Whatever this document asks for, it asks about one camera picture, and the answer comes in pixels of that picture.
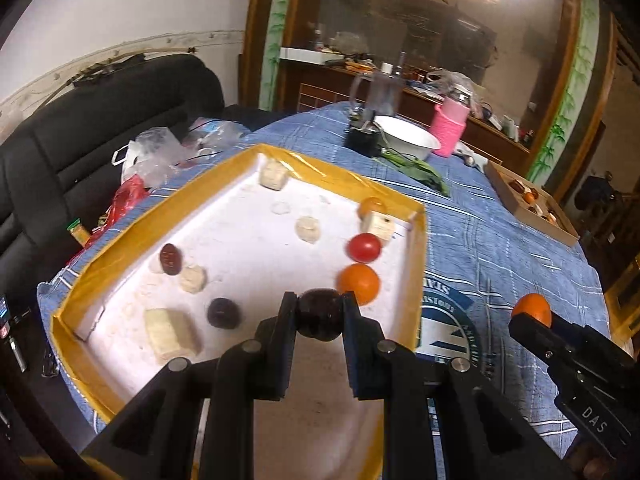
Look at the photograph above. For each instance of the cardboard box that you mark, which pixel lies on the cardboard box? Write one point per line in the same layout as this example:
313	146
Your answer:
520	212

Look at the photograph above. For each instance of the large beige fruit block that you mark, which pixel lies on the large beige fruit block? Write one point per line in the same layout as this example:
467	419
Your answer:
170	335

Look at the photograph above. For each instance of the clear plastic bag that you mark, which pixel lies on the clear plastic bag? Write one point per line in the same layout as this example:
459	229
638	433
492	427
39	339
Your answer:
220	132
152	155

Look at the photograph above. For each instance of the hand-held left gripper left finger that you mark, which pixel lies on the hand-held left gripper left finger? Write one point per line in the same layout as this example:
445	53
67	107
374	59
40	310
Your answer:
286	350

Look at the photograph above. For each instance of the wooden cabinet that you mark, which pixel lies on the wooden cabinet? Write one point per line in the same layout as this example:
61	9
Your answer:
325	87

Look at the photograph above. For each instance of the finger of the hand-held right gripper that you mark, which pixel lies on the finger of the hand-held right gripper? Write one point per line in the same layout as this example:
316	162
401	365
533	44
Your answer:
542	340
575	332

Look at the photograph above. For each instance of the small white cup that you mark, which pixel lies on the small white cup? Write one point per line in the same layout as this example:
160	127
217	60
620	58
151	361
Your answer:
386	68

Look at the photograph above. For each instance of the green leafy vegetable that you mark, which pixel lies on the green leafy vegetable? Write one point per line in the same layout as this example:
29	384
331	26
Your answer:
420	172

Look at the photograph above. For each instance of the white cloth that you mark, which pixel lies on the white cloth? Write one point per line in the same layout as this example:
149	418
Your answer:
470	155

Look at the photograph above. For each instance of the dark purple plum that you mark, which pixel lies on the dark purple plum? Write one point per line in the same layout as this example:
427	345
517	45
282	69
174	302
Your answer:
320	312
224	312

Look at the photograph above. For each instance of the beige cube with dark spots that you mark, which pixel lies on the beige cube with dark spots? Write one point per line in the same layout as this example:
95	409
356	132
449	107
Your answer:
378	229

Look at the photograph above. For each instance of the dark cloth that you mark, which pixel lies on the dark cloth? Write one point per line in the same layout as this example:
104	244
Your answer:
595	192

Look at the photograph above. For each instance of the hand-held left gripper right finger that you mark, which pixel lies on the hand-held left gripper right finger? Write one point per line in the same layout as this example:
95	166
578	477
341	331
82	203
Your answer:
352	355

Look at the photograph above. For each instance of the yellow green packet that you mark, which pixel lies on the yellow green packet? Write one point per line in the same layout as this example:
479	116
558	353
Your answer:
78	232

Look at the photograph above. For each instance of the wooden chair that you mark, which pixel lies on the wooden chair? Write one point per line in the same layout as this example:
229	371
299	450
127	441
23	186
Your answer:
625	300

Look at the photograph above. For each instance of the black leather sofa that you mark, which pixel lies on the black leather sofa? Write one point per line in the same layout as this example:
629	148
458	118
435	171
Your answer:
75	160

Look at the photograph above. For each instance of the pink cup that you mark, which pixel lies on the pink cup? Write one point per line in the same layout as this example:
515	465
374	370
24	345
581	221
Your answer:
448	130

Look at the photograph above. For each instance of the wooden framed glass partition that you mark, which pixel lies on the wooden framed glass partition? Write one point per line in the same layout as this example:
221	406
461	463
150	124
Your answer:
580	60

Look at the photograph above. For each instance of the small black box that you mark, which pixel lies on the small black box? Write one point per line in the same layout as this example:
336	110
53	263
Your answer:
361	140

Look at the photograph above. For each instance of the dark brown fruit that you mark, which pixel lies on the dark brown fruit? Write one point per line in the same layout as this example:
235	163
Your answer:
515	186

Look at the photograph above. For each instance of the crumpled plastic bag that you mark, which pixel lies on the crumpled plastic bag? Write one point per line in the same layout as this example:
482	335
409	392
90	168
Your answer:
457	85

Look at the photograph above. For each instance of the white flat box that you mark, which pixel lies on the white flat box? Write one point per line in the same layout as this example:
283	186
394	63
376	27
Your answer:
302	55

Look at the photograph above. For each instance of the blue striped tablecloth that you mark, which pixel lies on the blue striped tablecloth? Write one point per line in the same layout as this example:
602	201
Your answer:
475	240

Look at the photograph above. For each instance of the red plastic packet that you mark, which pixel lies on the red plastic packet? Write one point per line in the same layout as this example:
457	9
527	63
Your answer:
122	205

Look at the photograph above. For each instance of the white bowl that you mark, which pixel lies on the white bowl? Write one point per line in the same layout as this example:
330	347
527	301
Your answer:
407	137

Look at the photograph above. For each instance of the white foam tray yellow tape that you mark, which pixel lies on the white foam tray yellow tape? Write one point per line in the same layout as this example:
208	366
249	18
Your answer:
250	260

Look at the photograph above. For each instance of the red tomato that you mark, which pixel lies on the red tomato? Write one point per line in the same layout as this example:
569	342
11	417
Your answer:
364	247

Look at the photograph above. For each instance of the beige fruit cube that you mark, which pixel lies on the beige fruit cube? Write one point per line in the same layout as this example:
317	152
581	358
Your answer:
274	175

